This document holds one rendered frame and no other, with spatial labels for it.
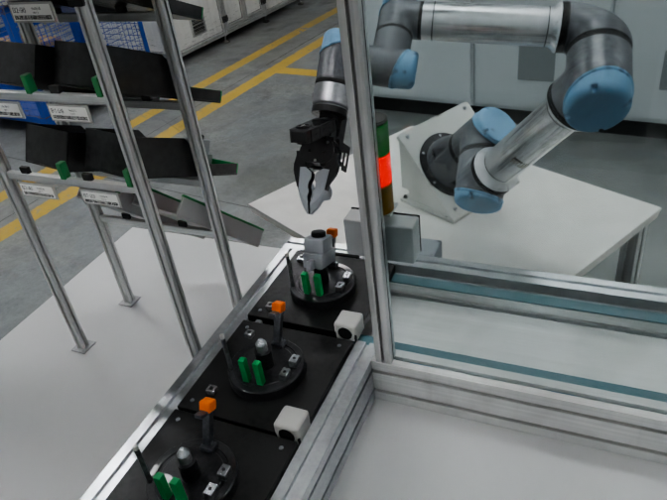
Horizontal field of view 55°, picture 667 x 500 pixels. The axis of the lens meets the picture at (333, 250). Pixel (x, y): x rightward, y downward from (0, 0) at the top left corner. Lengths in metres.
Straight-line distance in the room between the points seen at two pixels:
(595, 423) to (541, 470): 0.12
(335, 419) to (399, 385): 0.17
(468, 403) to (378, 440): 0.17
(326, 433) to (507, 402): 0.32
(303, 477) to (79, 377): 0.64
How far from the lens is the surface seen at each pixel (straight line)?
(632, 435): 1.17
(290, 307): 1.32
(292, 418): 1.08
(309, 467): 1.05
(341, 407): 1.12
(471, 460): 1.17
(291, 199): 1.93
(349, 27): 0.89
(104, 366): 1.50
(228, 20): 7.09
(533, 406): 1.16
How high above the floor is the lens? 1.79
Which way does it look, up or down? 34 degrees down
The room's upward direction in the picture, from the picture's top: 8 degrees counter-clockwise
